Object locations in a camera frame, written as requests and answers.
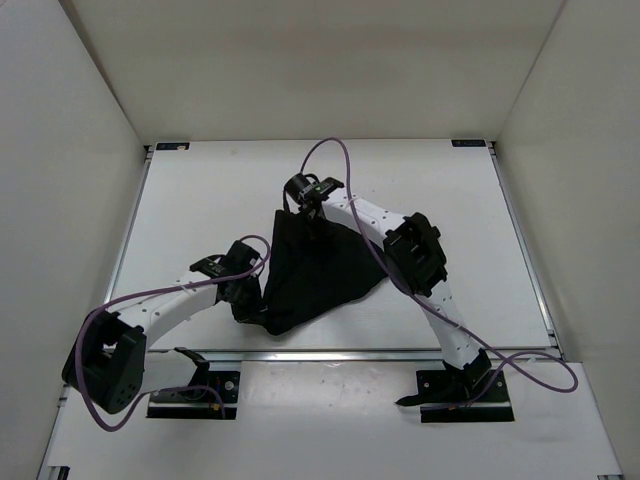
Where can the right corner label sticker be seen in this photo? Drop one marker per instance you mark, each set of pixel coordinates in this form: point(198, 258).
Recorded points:
point(468, 143)

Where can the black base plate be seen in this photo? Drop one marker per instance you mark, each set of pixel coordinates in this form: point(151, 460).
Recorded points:
point(217, 403)
point(441, 400)

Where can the corner label sticker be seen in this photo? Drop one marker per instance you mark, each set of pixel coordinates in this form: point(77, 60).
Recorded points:
point(468, 143)
point(172, 146)

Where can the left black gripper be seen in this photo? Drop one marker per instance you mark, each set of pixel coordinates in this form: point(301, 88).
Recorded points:
point(253, 310)

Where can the left corner label sticker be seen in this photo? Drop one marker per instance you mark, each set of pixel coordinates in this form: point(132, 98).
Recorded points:
point(172, 146)

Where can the black skirt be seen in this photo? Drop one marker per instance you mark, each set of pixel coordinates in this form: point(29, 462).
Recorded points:
point(308, 278)

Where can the aluminium table rail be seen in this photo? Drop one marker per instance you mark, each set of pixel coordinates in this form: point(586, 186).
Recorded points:
point(326, 356)

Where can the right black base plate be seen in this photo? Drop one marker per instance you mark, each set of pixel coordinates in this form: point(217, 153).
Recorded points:
point(441, 400)

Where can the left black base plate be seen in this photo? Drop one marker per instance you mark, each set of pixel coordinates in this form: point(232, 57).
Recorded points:
point(217, 403)

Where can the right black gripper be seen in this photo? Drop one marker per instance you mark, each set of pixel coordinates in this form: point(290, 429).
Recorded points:
point(317, 234)

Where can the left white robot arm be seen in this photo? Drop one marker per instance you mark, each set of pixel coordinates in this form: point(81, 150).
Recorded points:
point(113, 362)

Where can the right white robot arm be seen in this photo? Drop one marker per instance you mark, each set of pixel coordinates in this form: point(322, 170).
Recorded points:
point(417, 263)

